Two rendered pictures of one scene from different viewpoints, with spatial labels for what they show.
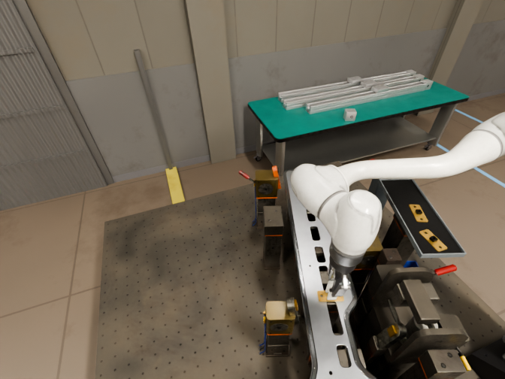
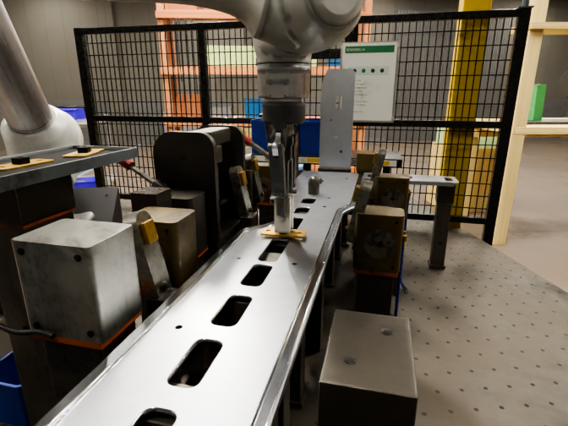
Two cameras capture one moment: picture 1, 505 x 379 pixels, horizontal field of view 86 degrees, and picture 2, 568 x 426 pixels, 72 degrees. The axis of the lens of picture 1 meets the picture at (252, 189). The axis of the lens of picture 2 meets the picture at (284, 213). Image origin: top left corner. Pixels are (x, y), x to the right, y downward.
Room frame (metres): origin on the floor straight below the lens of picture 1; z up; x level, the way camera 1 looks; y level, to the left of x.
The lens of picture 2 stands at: (1.11, -0.09, 1.26)
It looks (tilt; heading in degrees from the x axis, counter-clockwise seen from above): 17 degrees down; 193
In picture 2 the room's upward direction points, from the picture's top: straight up
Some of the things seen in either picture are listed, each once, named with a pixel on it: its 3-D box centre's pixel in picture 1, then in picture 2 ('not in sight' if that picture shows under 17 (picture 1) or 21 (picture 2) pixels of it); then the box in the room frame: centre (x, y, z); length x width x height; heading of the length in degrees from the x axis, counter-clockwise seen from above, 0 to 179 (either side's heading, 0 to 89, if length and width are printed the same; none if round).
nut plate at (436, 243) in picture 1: (433, 239); (84, 150); (0.52, -0.58, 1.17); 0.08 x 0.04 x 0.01; 16
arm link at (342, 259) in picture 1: (346, 248); (283, 84); (0.43, -0.25, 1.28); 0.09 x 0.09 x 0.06
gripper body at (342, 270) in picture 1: (341, 263); (283, 128); (0.43, -0.25, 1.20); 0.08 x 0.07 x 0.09; 179
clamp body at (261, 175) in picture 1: (263, 201); not in sight; (1.02, -0.06, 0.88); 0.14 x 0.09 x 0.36; 89
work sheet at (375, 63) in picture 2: not in sight; (367, 83); (-0.59, -0.14, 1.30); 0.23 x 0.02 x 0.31; 89
